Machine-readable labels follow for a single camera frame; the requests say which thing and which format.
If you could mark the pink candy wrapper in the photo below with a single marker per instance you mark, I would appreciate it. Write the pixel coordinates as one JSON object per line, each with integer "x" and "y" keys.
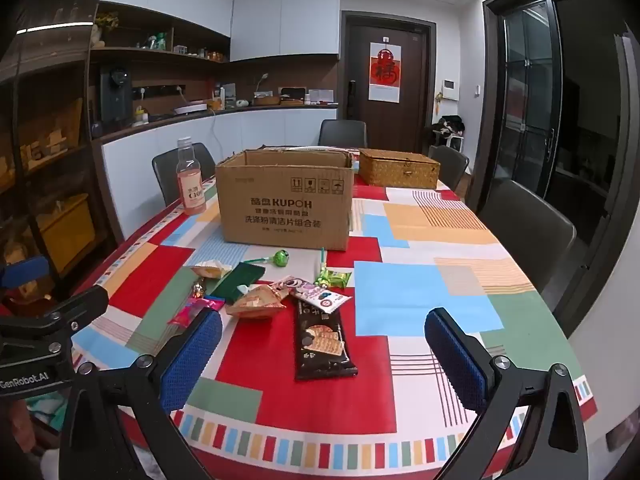
{"x": 192, "y": 310}

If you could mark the colourful patchwork tablecloth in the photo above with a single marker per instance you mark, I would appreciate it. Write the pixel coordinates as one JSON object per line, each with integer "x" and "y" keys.
{"x": 425, "y": 285}

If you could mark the black and white bag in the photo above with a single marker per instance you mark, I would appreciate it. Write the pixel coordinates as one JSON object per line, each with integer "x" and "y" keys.
{"x": 447, "y": 129}

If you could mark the red and white wall calendar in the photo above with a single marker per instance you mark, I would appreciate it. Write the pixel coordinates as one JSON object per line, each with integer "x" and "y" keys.
{"x": 385, "y": 72}

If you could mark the pink drink bottle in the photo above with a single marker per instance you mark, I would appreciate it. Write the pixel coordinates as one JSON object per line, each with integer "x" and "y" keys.
{"x": 191, "y": 190}

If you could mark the yellow storage bin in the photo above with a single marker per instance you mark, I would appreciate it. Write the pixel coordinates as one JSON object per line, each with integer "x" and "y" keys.
{"x": 65, "y": 235}

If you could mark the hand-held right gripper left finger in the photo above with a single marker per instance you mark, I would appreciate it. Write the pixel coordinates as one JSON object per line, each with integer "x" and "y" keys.
{"x": 192, "y": 355}

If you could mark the white wall cabinets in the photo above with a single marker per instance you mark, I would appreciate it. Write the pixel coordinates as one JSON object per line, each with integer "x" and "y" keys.
{"x": 285, "y": 20}

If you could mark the black framed glass door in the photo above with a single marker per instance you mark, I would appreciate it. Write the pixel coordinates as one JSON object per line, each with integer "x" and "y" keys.
{"x": 530, "y": 90}

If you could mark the small beige snack packet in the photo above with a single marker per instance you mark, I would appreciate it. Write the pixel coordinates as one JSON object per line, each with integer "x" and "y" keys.
{"x": 210, "y": 269}

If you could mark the dark brown door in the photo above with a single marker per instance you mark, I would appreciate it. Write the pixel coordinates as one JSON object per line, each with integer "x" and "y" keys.
{"x": 360, "y": 85}

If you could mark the dark grey dining chair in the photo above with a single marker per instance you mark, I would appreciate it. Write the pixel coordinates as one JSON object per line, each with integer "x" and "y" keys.
{"x": 342, "y": 134}
{"x": 452, "y": 165}
{"x": 525, "y": 230}
{"x": 165, "y": 175}

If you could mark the black cracker packet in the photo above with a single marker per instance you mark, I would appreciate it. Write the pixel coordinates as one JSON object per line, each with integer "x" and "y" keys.
{"x": 320, "y": 345}

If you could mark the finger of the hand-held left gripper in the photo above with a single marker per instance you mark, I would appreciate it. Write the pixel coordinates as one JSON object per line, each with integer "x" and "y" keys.
{"x": 80, "y": 305}
{"x": 27, "y": 270}

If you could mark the orange snack packet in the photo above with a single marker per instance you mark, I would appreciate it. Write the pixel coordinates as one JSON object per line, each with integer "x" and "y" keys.
{"x": 255, "y": 302}

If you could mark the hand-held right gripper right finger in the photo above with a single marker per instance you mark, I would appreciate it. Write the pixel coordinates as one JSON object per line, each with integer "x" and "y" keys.
{"x": 455, "y": 360}

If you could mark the green lollipop with face print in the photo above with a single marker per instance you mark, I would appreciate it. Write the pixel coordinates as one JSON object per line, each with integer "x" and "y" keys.
{"x": 280, "y": 258}

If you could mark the flat wicker tray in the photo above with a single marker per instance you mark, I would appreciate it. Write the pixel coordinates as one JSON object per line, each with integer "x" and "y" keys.
{"x": 277, "y": 101}

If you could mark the woven wicker basket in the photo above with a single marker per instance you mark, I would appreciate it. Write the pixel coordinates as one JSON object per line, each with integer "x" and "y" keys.
{"x": 400, "y": 167}

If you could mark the green dotted lollipop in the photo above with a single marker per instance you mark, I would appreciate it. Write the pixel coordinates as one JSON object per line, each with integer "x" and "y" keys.
{"x": 320, "y": 279}

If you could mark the white and pink snack packet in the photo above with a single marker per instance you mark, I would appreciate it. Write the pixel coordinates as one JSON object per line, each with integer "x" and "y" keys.
{"x": 320, "y": 297}

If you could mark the white round plate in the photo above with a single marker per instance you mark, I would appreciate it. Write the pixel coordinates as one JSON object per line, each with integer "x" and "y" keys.
{"x": 190, "y": 109}

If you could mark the dark green snack packet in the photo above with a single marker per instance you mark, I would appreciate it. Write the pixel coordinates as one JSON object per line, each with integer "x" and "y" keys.
{"x": 240, "y": 280}

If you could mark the small gold candy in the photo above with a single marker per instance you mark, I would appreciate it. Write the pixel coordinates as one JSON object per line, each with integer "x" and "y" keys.
{"x": 198, "y": 289}

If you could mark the wooden wall shelf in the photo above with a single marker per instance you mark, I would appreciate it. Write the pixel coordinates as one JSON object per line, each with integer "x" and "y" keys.
{"x": 150, "y": 52}

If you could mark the brown cardboard box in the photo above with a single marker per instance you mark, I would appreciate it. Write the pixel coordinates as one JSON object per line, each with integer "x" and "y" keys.
{"x": 285, "y": 210}

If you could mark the white wall intercom panel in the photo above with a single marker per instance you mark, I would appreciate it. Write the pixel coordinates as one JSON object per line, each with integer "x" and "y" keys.
{"x": 449, "y": 90}

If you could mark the yellow-green candy packet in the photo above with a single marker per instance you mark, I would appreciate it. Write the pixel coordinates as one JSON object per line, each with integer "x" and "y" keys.
{"x": 340, "y": 279}

